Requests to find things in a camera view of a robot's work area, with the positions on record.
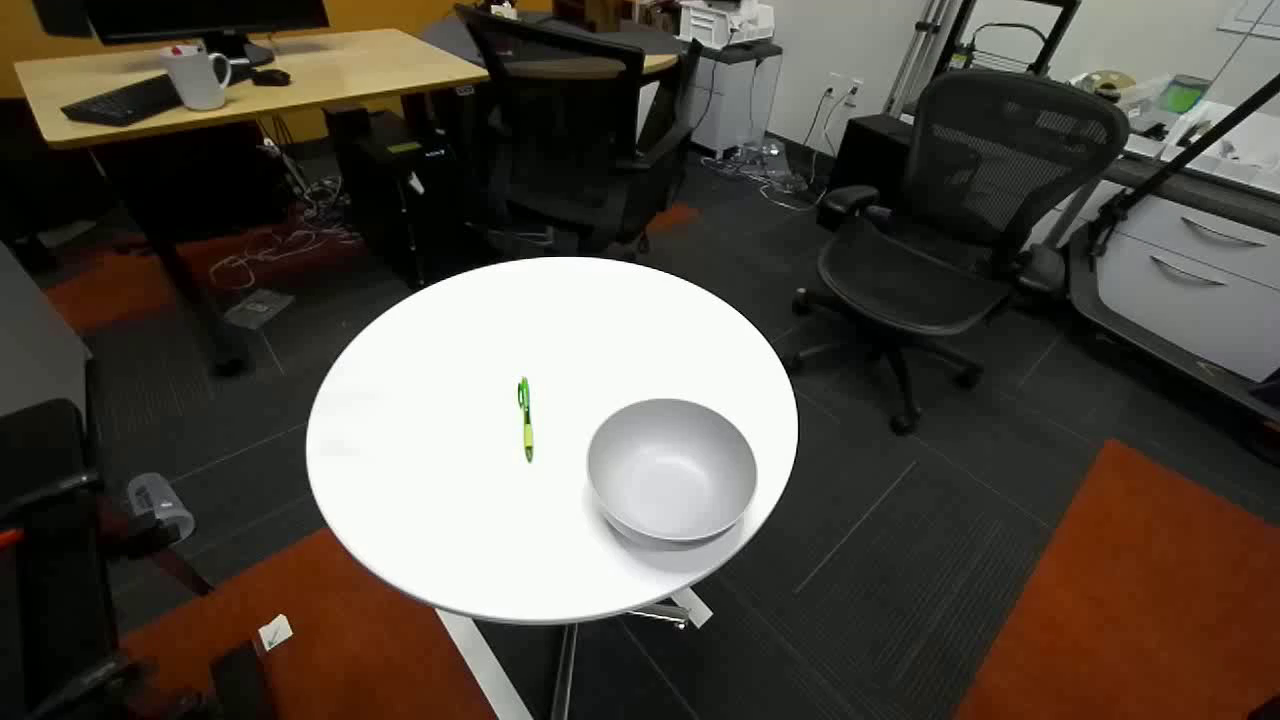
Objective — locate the green pen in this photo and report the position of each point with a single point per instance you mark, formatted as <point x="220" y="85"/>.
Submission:
<point x="525" y="418"/>

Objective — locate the black padded office chair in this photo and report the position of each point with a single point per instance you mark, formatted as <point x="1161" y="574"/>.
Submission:
<point x="564" y="134"/>

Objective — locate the small white cabinet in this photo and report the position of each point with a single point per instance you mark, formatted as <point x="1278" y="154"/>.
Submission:
<point x="735" y="102"/>

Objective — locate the black mesh office chair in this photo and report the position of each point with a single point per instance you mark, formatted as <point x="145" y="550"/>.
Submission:
<point x="921" y="266"/>

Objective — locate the black floor box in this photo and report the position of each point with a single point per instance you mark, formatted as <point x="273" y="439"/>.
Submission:
<point x="873" y="154"/>

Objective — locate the black computer tower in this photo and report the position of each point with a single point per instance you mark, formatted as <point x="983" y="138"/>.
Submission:
<point x="383" y="185"/>

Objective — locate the white table base legs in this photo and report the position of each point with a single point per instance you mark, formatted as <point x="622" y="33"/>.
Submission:
<point x="470" y="655"/>

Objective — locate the white box device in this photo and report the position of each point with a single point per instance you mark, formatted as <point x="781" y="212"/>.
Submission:
<point x="726" y="21"/>

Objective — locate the grey floor power strip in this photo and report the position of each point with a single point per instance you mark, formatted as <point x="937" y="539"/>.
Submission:
<point x="259" y="311"/>

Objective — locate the wooden desk with black legs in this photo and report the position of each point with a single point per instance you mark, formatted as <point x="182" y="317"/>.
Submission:
<point x="335" y="67"/>

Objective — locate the small white floor tag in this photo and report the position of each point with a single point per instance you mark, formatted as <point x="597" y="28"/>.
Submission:
<point x="273" y="634"/>

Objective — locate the black computer mouse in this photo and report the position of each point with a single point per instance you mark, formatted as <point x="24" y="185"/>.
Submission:
<point x="269" y="77"/>

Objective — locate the clear plastic cup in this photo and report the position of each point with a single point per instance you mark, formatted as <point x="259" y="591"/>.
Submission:
<point x="160" y="505"/>

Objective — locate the white mug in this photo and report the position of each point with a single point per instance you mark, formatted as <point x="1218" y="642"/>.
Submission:
<point x="201" y="81"/>

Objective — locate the white drawer cabinet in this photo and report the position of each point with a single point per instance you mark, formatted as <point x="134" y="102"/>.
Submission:
<point x="1184" y="284"/>

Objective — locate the black computer monitor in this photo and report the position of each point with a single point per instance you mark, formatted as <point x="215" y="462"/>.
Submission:
<point x="201" y="18"/>

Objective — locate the black kick scooter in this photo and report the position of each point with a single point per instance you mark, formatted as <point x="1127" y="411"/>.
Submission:
<point x="1174" y="167"/>

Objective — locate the black keyboard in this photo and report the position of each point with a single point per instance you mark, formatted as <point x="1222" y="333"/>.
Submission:
<point x="126" y="102"/>

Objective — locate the green and white package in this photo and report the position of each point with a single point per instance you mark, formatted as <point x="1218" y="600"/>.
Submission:
<point x="1181" y="92"/>

